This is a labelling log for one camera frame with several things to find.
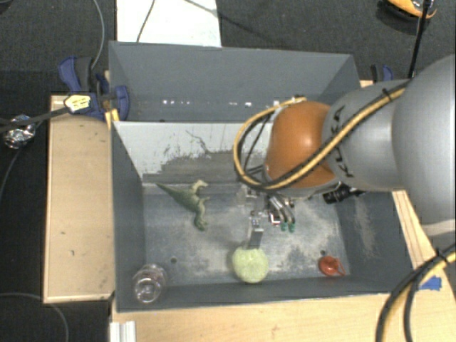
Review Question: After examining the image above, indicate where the grey metal bin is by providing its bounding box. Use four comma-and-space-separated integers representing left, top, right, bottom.
107, 41, 415, 314

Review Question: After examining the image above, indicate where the green toy dinosaur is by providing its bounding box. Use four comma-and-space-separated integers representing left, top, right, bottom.
155, 179, 212, 232

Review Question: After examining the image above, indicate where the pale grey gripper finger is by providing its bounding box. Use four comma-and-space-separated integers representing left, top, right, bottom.
248, 217, 265, 251

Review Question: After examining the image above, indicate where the black cylinder on white bracket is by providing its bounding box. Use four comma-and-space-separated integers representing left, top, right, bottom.
322, 182, 365, 205

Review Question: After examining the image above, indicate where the red round toy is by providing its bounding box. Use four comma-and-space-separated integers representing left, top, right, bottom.
317, 255, 347, 278

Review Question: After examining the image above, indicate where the clear glass cup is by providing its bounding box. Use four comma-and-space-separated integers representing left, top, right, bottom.
132, 263, 169, 304

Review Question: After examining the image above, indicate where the pale wood flat board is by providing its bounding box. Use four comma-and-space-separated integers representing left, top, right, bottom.
42, 94, 117, 304

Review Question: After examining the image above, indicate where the yellow-green fuzzy ball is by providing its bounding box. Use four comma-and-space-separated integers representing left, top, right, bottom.
231, 246, 270, 285

